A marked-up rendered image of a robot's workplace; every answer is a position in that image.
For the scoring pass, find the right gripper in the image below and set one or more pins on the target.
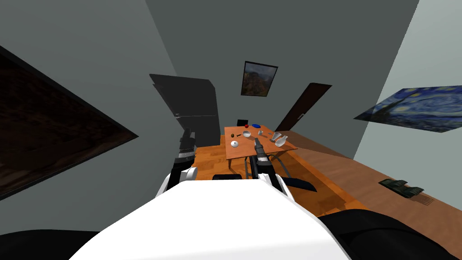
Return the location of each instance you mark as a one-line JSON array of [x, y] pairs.
[[260, 150]]

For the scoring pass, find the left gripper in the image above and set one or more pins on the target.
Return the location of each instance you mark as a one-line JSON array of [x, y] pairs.
[[187, 142]]

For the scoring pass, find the wooden table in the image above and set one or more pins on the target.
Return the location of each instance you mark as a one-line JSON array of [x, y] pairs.
[[245, 150]]

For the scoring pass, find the grey bowl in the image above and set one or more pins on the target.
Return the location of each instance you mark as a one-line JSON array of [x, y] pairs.
[[247, 134]]

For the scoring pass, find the black chair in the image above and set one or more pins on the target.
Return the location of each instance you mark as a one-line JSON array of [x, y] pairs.
[[242, 122]]

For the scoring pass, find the dark grey fridge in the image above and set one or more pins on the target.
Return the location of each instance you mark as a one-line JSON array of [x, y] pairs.
[[195, 104]]

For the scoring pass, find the dark brown door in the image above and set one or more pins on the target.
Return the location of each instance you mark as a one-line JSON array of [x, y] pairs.
[[303, 106]]

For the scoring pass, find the framed landscape picture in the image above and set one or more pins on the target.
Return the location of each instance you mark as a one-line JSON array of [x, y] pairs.
[[259, 79]]

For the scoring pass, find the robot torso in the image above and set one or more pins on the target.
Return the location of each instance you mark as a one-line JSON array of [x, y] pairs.
[[223, 220]]

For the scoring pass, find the large dark brown painting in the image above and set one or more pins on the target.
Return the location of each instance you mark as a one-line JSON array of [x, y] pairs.
[[43, 133]]

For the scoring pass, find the dark green floor object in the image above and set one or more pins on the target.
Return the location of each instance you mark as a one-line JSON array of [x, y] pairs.
[[402, 187]]

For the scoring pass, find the blue starry night painting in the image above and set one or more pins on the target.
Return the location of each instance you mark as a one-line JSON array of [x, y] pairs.
[[418, 108]]

